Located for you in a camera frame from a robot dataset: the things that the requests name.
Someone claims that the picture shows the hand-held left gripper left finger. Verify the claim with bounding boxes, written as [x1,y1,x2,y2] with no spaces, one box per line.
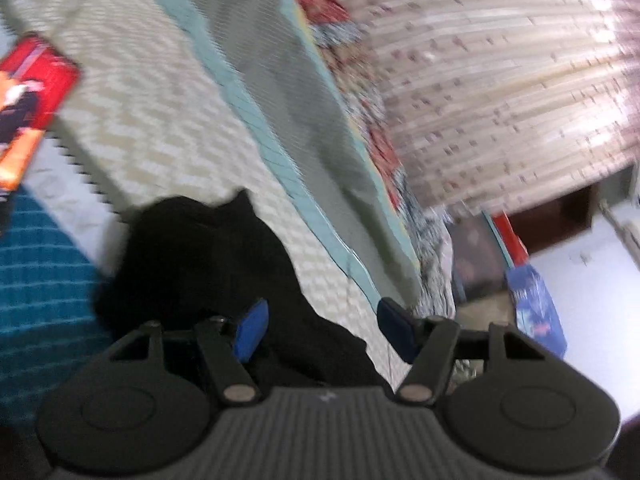
[107,297,270,405]

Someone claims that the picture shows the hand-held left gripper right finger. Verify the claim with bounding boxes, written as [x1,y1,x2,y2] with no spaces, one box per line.
[377,297,548,405]

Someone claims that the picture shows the black pants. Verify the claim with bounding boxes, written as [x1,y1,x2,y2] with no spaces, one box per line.
[92,187,396,397]

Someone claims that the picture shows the blue printed bag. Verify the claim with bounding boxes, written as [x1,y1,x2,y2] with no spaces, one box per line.
[505,264,569,358]

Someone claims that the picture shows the red box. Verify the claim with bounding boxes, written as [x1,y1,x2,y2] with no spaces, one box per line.
[492,212,529,267]

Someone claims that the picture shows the floral patchwork quilt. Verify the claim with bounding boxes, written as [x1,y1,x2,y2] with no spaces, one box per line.
[272,0,457,313]

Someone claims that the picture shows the dark wooden shelf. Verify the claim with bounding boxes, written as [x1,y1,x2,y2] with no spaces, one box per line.
[510,182,603,256]

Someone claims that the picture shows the white air conditioner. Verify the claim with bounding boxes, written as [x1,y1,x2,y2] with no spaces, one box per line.
[600,199,640,263]

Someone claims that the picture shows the red printed packet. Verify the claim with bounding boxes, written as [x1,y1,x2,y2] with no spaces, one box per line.
[0,32,82,203]

